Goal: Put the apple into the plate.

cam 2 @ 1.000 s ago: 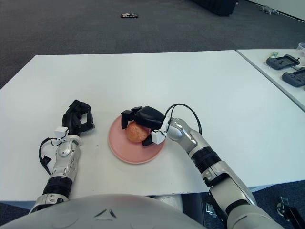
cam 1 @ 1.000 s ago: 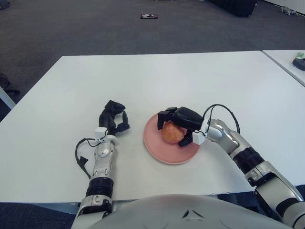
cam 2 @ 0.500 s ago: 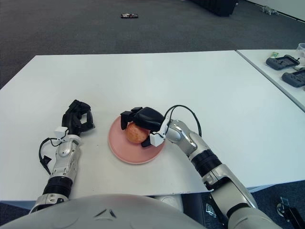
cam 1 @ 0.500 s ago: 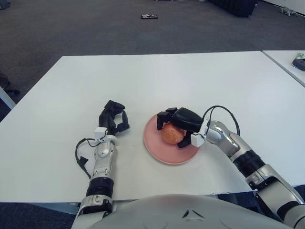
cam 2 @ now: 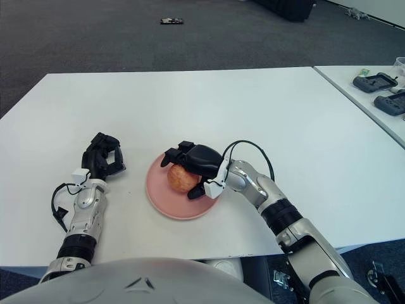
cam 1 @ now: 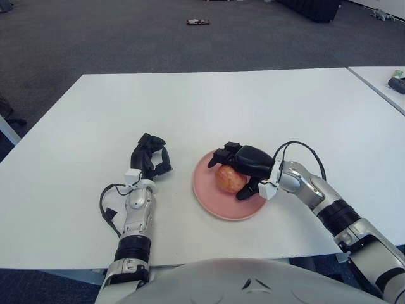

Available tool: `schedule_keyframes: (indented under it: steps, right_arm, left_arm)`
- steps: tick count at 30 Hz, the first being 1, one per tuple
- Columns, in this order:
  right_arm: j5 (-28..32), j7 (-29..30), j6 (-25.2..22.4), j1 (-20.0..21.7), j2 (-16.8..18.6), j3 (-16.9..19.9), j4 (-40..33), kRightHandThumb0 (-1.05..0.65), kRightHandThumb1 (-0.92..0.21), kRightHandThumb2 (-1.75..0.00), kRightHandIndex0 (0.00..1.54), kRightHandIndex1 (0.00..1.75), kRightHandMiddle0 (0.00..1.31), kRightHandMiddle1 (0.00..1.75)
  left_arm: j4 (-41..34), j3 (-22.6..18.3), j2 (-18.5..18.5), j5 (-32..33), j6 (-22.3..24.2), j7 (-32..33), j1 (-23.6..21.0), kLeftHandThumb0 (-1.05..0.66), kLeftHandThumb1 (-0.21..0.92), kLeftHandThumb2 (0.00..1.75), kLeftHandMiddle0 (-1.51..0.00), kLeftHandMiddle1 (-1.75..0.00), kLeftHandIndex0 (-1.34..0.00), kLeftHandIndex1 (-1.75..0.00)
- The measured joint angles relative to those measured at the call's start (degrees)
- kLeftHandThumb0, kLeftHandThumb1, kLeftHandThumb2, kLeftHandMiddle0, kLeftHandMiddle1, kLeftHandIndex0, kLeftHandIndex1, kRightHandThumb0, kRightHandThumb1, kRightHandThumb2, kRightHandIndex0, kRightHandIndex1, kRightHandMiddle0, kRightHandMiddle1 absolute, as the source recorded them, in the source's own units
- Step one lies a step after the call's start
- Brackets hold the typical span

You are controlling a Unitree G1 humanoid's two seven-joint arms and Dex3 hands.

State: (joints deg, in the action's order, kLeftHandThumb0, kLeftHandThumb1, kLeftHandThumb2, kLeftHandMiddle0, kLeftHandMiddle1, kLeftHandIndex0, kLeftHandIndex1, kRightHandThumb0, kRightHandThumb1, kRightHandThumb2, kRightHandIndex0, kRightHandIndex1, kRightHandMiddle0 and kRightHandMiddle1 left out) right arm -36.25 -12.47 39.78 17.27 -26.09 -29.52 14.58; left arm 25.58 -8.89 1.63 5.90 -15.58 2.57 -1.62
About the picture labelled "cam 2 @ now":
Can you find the silver metal latch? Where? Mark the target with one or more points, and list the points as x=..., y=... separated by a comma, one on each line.
x=281, y=278

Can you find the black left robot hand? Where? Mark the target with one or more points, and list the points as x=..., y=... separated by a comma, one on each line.
x=95, y=158

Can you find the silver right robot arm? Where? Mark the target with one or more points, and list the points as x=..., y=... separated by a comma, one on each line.
x=284, y=215

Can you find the red yellow apple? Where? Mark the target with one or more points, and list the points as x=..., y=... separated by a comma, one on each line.
x=181, y=179

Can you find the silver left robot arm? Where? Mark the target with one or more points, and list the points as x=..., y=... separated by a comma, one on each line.
x=83, y=218

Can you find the small black floor object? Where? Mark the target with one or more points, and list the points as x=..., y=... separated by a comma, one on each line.
x=172, y=21

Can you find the clear plastic container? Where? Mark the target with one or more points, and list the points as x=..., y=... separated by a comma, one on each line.
x=401, y=65

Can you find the pink round plate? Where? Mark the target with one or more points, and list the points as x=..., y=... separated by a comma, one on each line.
x=164, y=202

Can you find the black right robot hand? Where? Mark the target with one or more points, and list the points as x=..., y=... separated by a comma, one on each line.
x=202, y=160

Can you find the black furniture block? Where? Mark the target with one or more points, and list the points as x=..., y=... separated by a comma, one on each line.
x=284, y=10

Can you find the small grey robot dog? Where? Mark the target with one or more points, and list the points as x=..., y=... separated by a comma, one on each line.
x=357, y=14

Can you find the grey robot torso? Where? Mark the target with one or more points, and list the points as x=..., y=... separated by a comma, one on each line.
x=136, y=285

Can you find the small green packet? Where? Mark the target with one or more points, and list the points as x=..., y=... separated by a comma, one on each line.
x=364, y=72

